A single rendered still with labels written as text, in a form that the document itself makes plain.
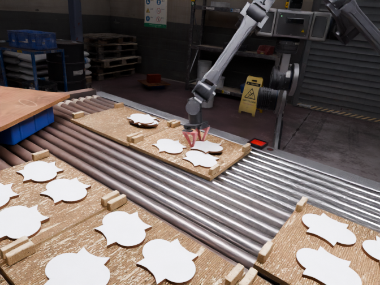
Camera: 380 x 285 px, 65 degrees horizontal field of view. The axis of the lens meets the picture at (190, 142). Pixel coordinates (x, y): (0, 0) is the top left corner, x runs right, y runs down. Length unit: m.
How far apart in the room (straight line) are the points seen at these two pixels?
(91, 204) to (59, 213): 0.09
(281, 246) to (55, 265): 0.54
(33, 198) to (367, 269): 0.91
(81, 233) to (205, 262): 0.32
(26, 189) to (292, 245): 0.78
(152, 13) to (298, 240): 6.70
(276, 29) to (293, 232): 1.29
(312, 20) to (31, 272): 1.75
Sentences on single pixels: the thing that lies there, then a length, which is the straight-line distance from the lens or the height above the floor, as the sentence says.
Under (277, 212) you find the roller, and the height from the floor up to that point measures 0.91.
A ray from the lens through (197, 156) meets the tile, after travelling 1.18.
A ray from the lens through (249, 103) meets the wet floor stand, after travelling 4.96.
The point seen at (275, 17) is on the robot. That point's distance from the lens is 1.91.
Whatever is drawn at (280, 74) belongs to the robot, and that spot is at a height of 1.17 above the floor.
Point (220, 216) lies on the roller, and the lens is 0.92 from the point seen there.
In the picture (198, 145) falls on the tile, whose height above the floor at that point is 0.95.
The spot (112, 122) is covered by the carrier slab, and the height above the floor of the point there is 0.94.
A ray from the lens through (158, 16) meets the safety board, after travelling 7.15.
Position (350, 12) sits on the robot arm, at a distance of 1.47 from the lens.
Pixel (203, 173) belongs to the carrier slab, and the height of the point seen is 0.94.
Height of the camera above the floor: 1.46
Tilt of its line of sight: 23 degrees down
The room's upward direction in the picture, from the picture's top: 5 degrees clockwise
